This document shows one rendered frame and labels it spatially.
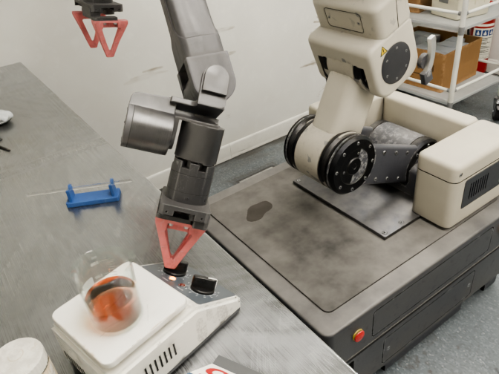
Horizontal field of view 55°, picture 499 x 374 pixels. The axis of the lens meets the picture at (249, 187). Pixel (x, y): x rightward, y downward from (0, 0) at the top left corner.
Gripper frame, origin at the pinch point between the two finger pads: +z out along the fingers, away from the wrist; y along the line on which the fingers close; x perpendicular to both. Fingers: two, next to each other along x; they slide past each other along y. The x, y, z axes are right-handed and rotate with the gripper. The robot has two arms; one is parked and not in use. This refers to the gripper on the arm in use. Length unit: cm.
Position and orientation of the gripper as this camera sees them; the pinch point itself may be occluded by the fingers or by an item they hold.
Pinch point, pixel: (171, 260)
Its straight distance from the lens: 67.6
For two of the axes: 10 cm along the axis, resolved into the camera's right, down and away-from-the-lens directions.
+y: 1.3, 2.2, -9.7
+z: -2.5, 9.5, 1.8
